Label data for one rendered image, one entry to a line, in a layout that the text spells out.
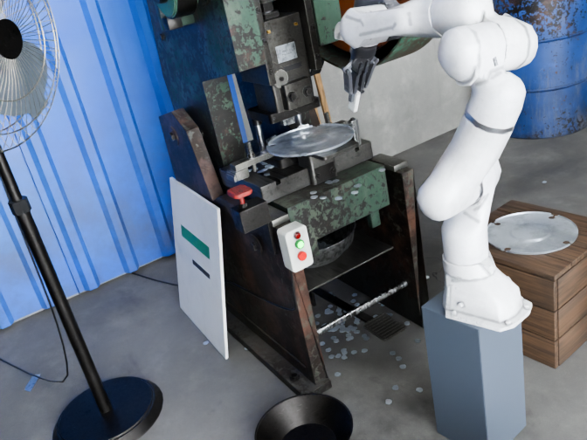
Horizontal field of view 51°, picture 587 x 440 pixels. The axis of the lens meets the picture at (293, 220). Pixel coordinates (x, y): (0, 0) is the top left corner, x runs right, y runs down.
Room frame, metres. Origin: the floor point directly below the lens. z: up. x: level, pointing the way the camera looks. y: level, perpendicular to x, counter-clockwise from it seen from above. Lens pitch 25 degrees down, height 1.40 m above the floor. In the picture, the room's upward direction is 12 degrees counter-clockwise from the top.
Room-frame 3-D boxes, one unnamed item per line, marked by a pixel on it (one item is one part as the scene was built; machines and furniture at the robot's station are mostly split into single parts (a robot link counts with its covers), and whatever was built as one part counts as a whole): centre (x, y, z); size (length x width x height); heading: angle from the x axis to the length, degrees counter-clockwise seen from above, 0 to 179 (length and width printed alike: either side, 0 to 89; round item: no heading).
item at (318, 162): (1.87, -0.13, 0.72); 0.25 x 0.14 x 0.14; 28
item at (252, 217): (1.68, 0.12, 0.62); 0.10 x 0.06 x 0.20; 118
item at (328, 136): (1.91, -0.11, 0.78); 0.29 x 0.29 x 0.01
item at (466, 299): (1.29, -0.43, 0.52); 0.22 x 0.19 x 0.14; 34
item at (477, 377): (1.33, -0.41, 0.23); 0.18 x 0.18 x 0.45; 34
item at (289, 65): (1.99, -0.07, 1.04); 0.17 x 0.15 x 0.30; 28
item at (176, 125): (2.02, 0.25, 0.45); 0.92 x 0.12 x 0.90; 28
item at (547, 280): (1.77, -0.76, 0.18); 0.40 x 0.38 x 0.35; 33
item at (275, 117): (2.03, -0.05, 0.86); 0.20 x 0.16 x 0.05; 118
